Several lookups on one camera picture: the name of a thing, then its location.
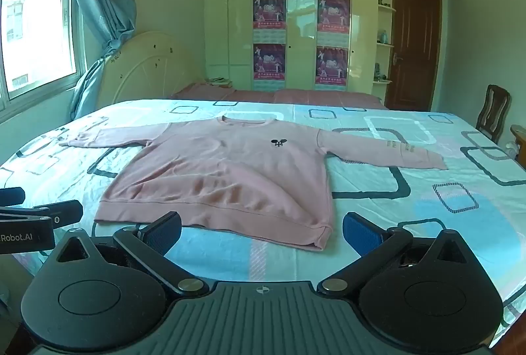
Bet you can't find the pink sweatshirt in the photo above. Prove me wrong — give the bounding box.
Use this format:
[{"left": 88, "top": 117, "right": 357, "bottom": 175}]
[{"left": 59, "top": 114, "right": 448, "bottom": 253}]

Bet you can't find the cream bed headboard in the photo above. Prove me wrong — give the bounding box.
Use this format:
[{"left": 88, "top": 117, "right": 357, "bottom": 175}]
[{"left": 95, "top": 31, "right": 206, "bottom": 109}]

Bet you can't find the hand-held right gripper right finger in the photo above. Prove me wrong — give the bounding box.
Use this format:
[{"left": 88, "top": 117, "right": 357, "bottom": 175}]
[{"left": 317, "top": 211, "right": 473, "bottom": 295}]

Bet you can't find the blue patterned bed quilt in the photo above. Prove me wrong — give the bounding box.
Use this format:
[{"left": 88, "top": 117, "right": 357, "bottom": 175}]
[{"left": 0, "top": 99, "right": 526, "bottom": 355}]

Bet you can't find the brown wooden door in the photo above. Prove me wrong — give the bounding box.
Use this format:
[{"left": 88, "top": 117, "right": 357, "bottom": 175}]
[{"left": 386, "top": 0, "right": 442, "bottom": 112}]

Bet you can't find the cream glossy wardrobe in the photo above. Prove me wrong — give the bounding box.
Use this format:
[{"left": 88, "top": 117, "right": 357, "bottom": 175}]
[{"left": 204, "top": 0, "right": 453, "bottom": 103}]

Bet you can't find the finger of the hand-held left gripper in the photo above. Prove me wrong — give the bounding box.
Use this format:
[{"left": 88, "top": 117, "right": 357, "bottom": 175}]
[
  {"left": 34, "top": 200, "right": 84, "bottom": 229},
  {"left": 0, "top": 187, "right": 26, "bottom": 208}
]

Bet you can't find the wooden furniture piece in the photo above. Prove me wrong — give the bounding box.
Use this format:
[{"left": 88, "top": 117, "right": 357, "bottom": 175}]
[{"left": 510, "top": 125, "right": 526, "bottom": 169}]

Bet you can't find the pink wall poster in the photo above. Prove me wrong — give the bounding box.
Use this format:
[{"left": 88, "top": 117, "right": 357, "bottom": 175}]
[
  {"left": 252, "top": 43, "right": 286, "bottom": 92},
  {"left": 252, "top": 0, "right": 287, "bottom": 43},
  {"left": 317, "top": 0, "right": 351, "bottom": 45},
  {"left": 315, "top": 46, "right": 349, "bottom": 92}
]

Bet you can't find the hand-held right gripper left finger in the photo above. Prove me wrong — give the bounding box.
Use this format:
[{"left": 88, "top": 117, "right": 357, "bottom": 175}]
[{"left": 53, "top": 211, "right": 210, "bottom": 297}]

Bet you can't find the window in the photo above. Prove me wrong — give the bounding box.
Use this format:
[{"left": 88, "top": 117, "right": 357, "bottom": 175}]
[{"left": 0, "top": 0, "right": 83, "bottom": 113}]

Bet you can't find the cream corner shelf unit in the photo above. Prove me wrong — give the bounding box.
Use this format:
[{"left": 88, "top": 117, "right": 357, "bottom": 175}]
[{"left": 373, "top": 0, "right": 397, "bottom": 85}]

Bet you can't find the dark wooden chair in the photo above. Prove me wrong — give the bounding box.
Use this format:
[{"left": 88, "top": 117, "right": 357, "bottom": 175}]
[{"left": 476, "top": 84, "right": 511, "bottom": 144}]

